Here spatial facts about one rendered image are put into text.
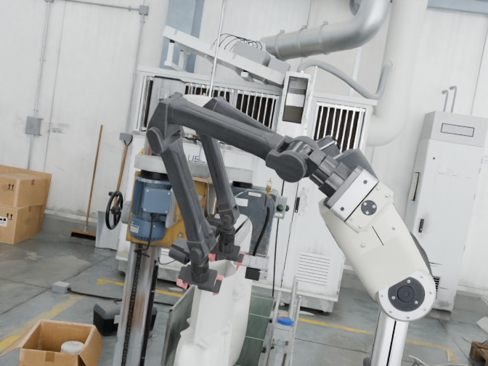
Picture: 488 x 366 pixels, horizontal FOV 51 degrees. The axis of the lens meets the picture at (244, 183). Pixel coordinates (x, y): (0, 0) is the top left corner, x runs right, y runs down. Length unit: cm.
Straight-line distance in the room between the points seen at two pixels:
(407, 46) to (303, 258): 227
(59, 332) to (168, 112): 242
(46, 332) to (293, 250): 242
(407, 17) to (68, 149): 426
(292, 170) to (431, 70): 527
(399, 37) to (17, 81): 465
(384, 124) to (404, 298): 384
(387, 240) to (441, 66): 515
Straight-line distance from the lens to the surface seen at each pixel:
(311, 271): 500
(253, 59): 469
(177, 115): 132
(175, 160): 140
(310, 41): 468
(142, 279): 240
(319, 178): 120
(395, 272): 145
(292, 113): 479
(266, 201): 217
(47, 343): 359
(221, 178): 191
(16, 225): 626
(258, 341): 319
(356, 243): 136
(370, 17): 450
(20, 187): 626
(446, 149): 575
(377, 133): 522
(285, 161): 119
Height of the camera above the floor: 154
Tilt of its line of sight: 5 degrees down
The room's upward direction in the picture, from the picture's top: 9 degrees clockwise
